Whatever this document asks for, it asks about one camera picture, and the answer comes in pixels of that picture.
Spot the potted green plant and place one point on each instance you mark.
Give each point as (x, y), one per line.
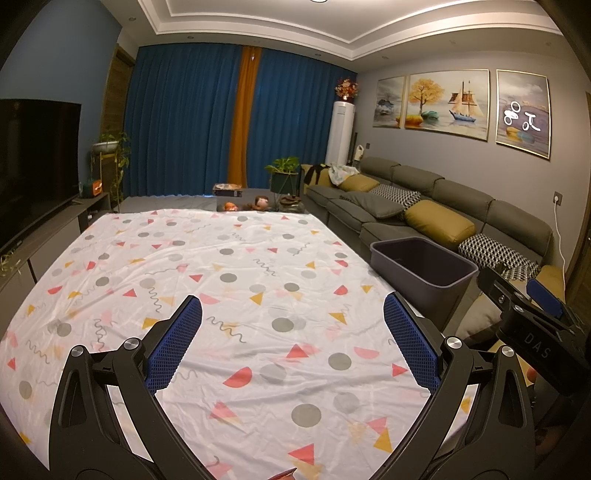
(282, 177)

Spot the small black white patterned cushion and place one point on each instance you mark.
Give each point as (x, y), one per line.
(401, 196)

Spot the wide sailboat painting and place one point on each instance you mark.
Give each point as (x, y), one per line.
(445, 104)

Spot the long yellow cushion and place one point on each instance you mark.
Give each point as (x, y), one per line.
(441, 219)

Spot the wide blue curtain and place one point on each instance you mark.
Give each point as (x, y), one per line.
(180, 124)

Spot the brown slippers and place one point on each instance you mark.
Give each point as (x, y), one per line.
(292, 202)

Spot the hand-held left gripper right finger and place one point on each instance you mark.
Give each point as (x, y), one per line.
(411, 344)

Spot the printed flat box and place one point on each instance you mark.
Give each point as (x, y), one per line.
(228, 189)

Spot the doll head toy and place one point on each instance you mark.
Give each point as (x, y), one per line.
(262, 203)

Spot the grey television cabinet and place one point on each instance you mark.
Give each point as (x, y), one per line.
(55, 235)

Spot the small yellow cushion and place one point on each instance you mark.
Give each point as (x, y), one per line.
(359, 183)

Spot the patterned white cloth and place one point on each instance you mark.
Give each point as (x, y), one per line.
(258, 295)

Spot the grey plastic bin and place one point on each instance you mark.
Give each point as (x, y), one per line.
(429, 286)

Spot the orange curtain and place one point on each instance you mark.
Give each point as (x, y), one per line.
(244, 120)

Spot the purple grey painting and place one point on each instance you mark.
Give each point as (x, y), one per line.
(521, 115)

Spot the white standing air conditioner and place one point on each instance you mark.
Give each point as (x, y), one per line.
(340, 134)

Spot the beige grey cushion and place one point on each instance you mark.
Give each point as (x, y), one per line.
(475, 318)

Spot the black garment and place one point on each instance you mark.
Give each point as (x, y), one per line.
(311, 174)

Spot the long black white patterned cushion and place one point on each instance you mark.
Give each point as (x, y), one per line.
(494, 251)

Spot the orange flower arrangement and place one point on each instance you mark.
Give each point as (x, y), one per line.
(347, 88)

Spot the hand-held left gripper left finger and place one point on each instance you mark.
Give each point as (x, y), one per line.
(178, 341)

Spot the small landscape painting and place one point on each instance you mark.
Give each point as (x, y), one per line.
(389, 101)

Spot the potted trailing plant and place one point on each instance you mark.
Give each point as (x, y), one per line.
(111, 147)

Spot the grey sectional sofa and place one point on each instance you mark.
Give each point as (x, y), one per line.
(461, 194)

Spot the black television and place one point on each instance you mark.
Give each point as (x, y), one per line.
(32, 175)

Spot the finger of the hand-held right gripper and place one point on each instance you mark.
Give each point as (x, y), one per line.
(547, 300)
(498, 293)

